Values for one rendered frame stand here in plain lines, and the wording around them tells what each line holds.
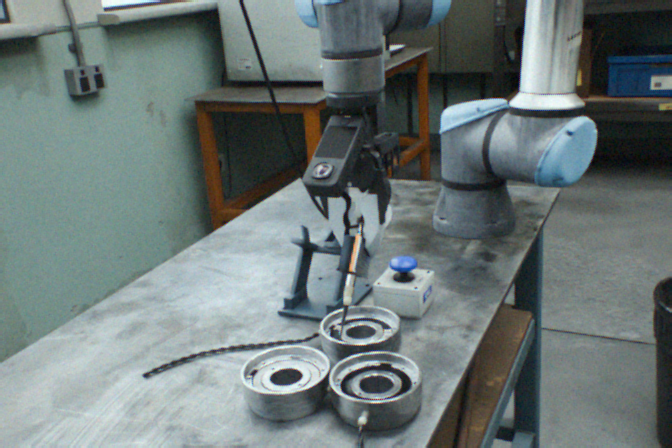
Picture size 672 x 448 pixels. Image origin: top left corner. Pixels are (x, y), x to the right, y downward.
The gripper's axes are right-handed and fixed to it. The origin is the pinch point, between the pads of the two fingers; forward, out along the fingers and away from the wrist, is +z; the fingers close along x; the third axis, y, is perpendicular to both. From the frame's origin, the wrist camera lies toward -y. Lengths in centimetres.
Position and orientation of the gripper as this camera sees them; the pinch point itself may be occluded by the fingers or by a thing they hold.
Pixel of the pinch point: (357, 248)
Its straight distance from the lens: 93.8
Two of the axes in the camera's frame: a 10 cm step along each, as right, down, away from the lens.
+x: -8.9, -1.0, 4.5
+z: 0.8, 9.3, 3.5
